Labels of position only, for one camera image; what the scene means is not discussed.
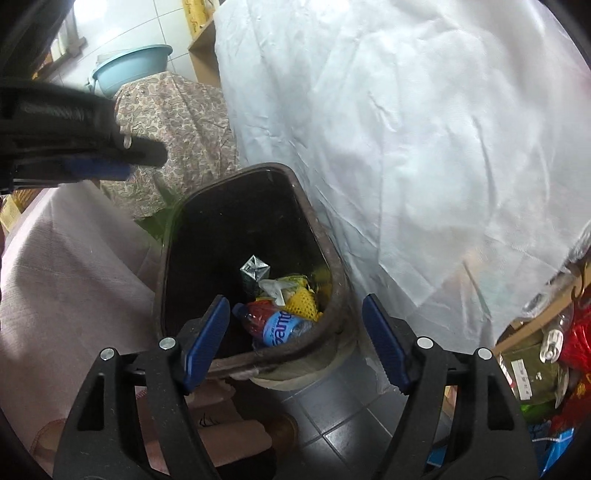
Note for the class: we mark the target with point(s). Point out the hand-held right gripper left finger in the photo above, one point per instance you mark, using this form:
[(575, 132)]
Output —
[(207, 341)]

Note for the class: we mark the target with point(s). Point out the blue printed bag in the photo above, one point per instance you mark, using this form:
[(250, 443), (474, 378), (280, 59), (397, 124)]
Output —
[(554, 450)]

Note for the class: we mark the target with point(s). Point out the empty clear bottle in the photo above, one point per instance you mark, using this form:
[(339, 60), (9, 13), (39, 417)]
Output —
[(554, 339)]

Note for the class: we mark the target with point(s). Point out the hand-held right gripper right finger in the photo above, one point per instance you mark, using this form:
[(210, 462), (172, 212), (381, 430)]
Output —
[(385, 341)]

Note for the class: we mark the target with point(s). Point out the silver-topped drink carton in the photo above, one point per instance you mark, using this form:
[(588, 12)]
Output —
[(254, 272)]

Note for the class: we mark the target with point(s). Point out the green packet with white label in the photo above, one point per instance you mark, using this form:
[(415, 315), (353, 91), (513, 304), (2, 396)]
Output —
[(531, 374)]

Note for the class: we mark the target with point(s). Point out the person's brown shoe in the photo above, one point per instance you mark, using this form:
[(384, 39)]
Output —
[(285, 434)]

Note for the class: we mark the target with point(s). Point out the clear plastic bottle blue label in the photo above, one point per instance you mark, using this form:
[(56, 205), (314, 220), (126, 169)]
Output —
[(281, 327)]

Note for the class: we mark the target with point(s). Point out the paisley patterned cloth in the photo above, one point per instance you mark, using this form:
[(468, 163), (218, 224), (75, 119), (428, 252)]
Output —
[(194, 120)]

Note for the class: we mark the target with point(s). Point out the yellow cling film box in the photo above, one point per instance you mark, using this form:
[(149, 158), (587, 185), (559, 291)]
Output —
[(196, 9)]

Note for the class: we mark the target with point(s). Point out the light blue plastic basin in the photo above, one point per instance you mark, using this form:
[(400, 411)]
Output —
[(134, 69)]

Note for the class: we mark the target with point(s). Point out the wooden cabinet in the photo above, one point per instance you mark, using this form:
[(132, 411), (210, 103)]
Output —
[(203, 55)]

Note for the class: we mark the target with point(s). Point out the white tissue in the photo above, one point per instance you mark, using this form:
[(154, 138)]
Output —
[(273, 290)]

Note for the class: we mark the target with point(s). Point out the wooden storage shelf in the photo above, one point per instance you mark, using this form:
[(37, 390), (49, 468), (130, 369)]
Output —
[(526, 327)]

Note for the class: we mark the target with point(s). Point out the red plastic bags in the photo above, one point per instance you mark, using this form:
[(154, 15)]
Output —
[(579, 350)]

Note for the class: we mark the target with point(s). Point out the brown trash bin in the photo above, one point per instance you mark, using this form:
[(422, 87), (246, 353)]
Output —
[(221, 230)]

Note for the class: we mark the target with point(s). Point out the yellow foam fruit net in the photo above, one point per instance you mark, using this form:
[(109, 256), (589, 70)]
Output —
[(302, 304)]

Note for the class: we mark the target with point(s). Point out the white cover cloth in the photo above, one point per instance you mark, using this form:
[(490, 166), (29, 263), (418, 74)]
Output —
[(392, 138)]

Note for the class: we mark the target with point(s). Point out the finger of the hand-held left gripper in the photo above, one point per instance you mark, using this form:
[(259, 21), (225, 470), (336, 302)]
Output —
[(92, 168), (69, 120)]

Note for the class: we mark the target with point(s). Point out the yellow cardboard box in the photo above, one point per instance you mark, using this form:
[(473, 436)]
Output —
[(16, 210)]

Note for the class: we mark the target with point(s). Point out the yellow snack bag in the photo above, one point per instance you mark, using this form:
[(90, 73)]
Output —
[(295, 280)]

